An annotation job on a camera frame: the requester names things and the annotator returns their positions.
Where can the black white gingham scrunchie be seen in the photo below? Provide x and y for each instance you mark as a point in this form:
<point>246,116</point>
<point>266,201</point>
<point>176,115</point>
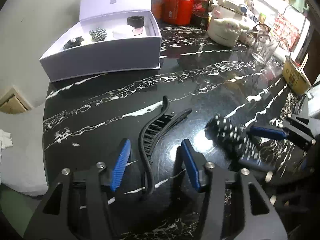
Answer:
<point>98,34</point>

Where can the black polka dot scrunchie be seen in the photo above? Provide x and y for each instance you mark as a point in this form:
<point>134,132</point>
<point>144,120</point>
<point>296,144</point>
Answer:
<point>238,144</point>

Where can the grey pillow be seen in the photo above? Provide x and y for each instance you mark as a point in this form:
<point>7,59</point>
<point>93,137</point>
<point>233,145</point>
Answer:
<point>22,164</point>

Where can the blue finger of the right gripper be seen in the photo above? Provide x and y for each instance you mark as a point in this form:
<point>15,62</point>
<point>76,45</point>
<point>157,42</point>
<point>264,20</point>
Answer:
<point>269,132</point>

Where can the clear glass mug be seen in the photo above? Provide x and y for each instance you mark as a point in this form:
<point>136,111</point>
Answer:
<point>265,43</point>

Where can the black pearl hair clip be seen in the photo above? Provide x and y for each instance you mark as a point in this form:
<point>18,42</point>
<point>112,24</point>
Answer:
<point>73,42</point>

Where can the black claw hair clip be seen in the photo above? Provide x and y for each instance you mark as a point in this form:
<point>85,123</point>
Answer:
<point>152,132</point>

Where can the red canister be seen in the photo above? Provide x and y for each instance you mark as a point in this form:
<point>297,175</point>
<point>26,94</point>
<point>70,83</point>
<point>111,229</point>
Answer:
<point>177,12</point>

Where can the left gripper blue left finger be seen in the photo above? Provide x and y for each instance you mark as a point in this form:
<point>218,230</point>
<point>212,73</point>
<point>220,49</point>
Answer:
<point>122,155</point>

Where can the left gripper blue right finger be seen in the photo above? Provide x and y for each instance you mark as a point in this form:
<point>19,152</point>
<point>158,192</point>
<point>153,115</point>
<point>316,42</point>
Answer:
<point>194,163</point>

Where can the yellow instant noodle cup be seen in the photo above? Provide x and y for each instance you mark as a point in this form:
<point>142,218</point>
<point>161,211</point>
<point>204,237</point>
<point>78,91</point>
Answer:
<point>295,78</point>

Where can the open lavender gift box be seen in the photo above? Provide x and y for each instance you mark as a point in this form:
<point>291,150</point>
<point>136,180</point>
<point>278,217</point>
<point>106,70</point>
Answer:
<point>140,52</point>

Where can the white cloth on pillow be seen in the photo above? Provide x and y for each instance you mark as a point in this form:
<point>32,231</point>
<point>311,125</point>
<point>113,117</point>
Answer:
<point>5,140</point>

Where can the black belt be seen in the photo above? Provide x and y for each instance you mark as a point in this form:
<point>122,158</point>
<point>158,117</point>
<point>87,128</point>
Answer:
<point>136,21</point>

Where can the white cartoon kettle bottle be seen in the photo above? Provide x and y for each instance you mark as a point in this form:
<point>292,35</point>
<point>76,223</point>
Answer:
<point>229,20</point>

